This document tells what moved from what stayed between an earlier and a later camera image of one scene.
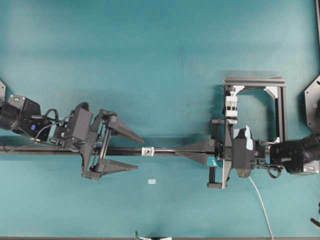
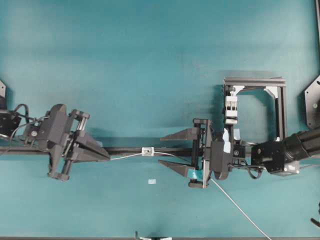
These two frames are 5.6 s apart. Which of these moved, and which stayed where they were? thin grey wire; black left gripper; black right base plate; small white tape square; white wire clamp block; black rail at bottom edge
Moved: black left gripper; thin grey wire
Stayed: black rail at bottom edge; white wire clamp block; black right base plate; small white tape square
